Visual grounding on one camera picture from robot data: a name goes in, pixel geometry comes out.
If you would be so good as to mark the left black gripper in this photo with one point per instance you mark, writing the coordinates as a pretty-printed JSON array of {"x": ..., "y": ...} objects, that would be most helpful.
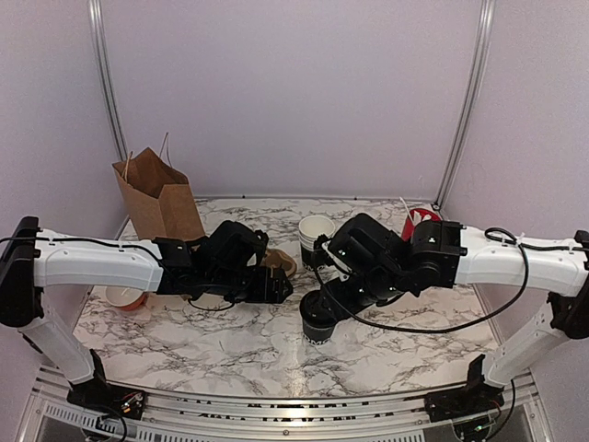
[{"x": 262, "y": 294}]

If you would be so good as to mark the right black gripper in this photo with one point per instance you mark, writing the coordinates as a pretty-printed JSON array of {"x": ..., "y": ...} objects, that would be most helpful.
[{"x": 335, "y": 289}]

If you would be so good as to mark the black cup lid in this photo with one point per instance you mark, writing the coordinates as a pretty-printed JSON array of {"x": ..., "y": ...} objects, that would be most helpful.
[{"x": 315, "y": 310}]

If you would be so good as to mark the black takeout coffee cup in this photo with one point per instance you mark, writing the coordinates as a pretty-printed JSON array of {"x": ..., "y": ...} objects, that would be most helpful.
[{"x": 318, "y": 335}]

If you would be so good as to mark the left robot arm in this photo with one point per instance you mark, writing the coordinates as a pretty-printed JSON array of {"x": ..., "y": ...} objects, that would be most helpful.
[{"x": 34, "y": 258}]

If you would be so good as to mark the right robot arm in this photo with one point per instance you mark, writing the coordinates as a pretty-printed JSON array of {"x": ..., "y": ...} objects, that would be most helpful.
[{"x": 446, "y": 254}]

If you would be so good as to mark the stack of black lids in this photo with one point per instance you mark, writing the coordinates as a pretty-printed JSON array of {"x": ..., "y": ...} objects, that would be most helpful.
[{"x": 385, "y": 302}]

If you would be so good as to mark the cardboard cup carrier tray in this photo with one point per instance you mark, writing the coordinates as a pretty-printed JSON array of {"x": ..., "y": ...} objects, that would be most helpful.
[{"x": 278, "y": 259}]

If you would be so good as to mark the stack of paper cups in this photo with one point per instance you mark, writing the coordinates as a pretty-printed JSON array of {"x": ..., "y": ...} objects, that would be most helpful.
[{"x": 310, "y": 229}]

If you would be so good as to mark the red cylindrical holder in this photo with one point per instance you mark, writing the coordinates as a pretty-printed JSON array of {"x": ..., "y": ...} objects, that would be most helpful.
[{"x": 414, "y": 217}]

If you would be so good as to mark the white wrapped straw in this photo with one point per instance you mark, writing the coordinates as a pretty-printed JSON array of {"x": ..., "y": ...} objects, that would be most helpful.
[{"x": 405, "y": 207}]

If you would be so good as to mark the brown paper bag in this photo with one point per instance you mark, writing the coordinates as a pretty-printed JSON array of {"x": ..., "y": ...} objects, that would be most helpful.
[{"x": 158, "y": 198}]

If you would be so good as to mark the orange white bowl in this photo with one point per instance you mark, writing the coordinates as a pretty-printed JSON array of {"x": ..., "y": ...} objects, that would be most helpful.
[{"x": 124, "y": 298}]

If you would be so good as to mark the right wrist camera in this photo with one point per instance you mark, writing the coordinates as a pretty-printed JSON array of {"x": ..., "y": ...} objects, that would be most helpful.
[{"x": 362, "y": 245}]

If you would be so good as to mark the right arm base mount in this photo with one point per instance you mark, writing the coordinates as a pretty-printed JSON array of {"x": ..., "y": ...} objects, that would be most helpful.
[{"x": 476, "y": 396}]

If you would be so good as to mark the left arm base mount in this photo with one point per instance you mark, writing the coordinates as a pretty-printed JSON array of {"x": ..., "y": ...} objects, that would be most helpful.
[{"x": 100, "y": 395}]

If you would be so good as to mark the aluminium front rail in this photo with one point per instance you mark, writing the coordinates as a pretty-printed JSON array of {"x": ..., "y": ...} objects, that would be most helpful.
[{"x": 178, "y": 416}]

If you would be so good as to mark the right aluminium frame post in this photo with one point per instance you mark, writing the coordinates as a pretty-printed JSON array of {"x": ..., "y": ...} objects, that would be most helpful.
[{"x": 474, "y": 83}]

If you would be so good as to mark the aluminium frame post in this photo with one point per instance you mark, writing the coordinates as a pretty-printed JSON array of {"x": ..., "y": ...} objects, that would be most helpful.
[
  {"x": 105, "y": 77},
  {"x": 474, "y": 83}
]

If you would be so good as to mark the left aluminium frame post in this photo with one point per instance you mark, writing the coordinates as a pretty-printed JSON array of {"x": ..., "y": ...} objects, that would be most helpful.
[{"x": 105, "y": 77}]

